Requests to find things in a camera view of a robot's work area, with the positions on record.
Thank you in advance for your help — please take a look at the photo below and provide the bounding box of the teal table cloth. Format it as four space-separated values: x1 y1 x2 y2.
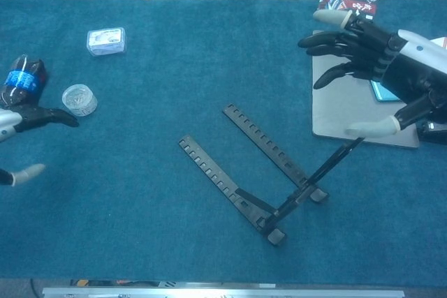
0 0 447 285

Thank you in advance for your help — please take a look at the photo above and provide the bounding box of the red black small box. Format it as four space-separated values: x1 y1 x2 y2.
316 0 379 22

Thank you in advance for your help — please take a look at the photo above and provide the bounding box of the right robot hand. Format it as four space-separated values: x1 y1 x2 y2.
297 8 447 138

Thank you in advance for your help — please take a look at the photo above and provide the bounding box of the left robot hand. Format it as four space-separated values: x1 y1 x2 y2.
0 104 80 187

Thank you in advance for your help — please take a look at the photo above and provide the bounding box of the clear plastic card box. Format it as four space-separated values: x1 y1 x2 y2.
86 27 127 57

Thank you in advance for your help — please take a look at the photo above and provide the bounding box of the small black device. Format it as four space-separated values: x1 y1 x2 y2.
415 119 447 144

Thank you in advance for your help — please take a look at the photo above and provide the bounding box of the aluminium profile rail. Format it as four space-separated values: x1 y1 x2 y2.
41 286 406 298

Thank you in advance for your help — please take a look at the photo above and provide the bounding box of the light blue smartphone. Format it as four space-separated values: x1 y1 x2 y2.
369 80 406 103

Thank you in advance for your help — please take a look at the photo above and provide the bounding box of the grey laptop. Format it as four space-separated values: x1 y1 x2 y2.
312 31 421 149

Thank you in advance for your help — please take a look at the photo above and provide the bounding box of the cola bottle blue label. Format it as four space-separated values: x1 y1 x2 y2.
0 54 49 110

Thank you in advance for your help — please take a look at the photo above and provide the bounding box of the clear round jar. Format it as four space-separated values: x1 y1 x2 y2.
61 83 98 118

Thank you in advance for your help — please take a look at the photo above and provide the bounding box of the black folding laptop stand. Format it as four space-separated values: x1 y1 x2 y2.
177 103 366 246

